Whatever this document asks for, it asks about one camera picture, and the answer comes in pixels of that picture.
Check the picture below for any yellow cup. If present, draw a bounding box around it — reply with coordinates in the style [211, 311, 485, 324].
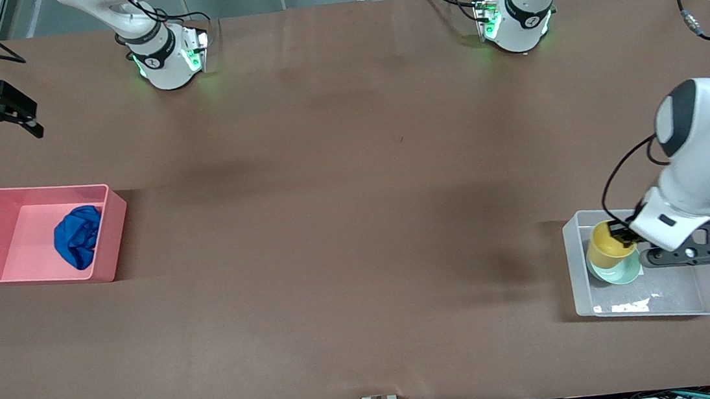
[582, 217, 641, 274]

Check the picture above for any green ceramic bowl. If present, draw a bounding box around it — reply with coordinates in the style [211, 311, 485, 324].
[588, 256, 645, 288]

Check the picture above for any blue cloth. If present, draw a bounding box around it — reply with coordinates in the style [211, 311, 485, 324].
[51, 204, 107, 273]

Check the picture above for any torn white sticker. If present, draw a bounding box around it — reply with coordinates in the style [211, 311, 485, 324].
[592, 293, 663, 318]

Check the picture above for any clear plastic bin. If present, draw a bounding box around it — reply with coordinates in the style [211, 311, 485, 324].
[560, 198, 710, 332]

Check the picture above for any pink plastic bin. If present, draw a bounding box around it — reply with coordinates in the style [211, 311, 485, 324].
[0, 176, 136, 293]

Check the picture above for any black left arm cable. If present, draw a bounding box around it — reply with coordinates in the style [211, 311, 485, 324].
[582, 0, 710, 230]

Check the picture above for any black right base cable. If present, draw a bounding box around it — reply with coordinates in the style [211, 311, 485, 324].
[114, 0, 219, 56]

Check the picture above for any black base cable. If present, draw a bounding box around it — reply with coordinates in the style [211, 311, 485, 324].
[114, 0, 219, 56]
[420, 0, 495, 29]

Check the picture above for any black left base cable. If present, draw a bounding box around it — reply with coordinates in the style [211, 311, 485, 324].
[420, 0, 495, 29]

